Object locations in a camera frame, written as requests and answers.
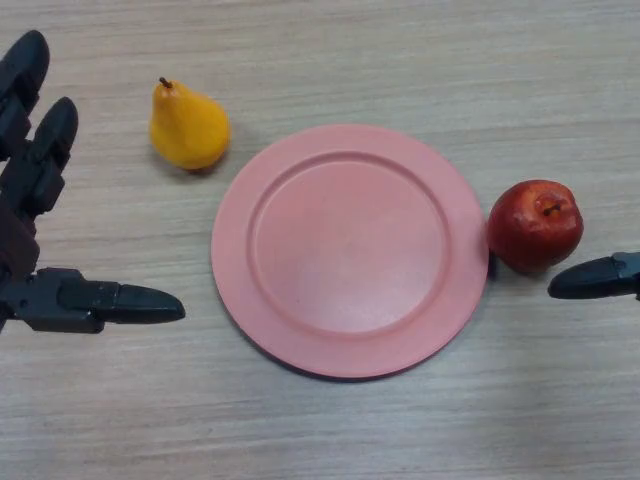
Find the yellow pear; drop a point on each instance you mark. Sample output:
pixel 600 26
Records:
pixel 190 130

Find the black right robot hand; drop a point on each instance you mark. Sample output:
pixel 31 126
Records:
pixel 600 277

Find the red apple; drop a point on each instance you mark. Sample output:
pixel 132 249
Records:
pixel 530 230

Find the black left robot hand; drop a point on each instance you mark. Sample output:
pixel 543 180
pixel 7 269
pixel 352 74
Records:
pixel 30 175

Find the pink round plate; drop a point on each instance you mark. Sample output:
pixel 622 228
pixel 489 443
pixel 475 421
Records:
pixel 350 250

